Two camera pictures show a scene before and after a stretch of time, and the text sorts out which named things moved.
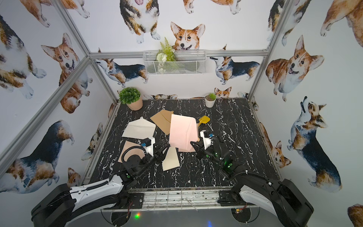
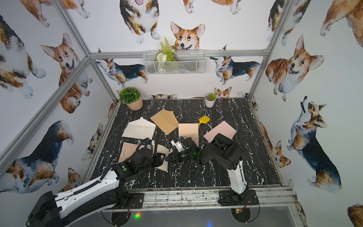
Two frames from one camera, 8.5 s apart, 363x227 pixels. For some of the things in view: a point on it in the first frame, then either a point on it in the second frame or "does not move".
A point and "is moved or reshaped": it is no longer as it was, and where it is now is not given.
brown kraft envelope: x=162 y=120 does not move
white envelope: x=139 y=129 does not move
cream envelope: x=171 y=160 is moved or reshaped
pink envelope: x=183 y=130 -> x=223 y=128
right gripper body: x=211 y=154 -> x=183 y=156
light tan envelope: x=138 y=152 does not move
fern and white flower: x=166 y=54 does not move
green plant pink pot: x=131 y=97 does not move
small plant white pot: x=210 y=99 does not move
